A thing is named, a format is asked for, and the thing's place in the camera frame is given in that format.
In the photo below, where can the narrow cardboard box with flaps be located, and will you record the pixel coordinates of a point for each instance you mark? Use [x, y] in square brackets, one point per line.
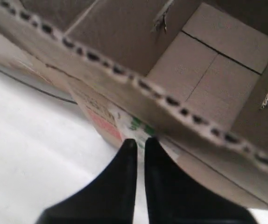
[192, 72]

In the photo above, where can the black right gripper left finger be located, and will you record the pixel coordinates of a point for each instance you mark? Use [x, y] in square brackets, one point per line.
[108, 199]

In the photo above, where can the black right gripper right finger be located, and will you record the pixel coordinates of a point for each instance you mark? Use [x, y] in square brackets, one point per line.
[173, 197]

